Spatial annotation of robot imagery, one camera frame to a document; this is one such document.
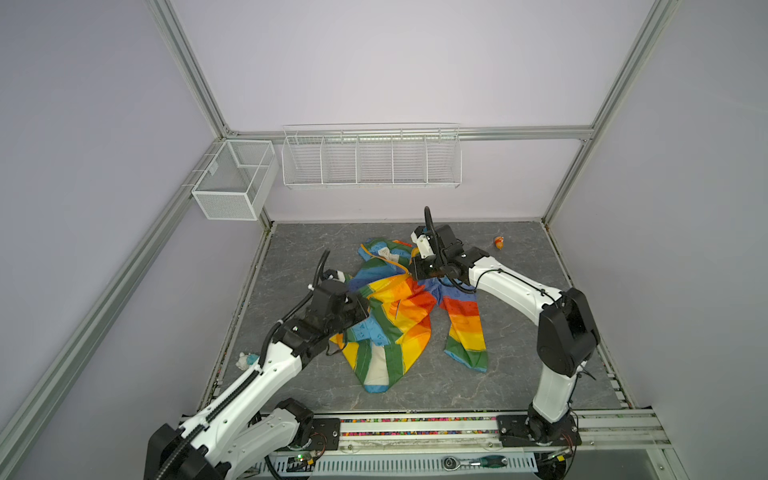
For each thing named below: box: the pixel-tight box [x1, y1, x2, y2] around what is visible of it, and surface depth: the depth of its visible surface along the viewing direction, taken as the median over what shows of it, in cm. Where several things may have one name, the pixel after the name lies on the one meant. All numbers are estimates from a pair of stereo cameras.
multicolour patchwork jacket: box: [331, 239, 488, 394], surface depth 88 cm
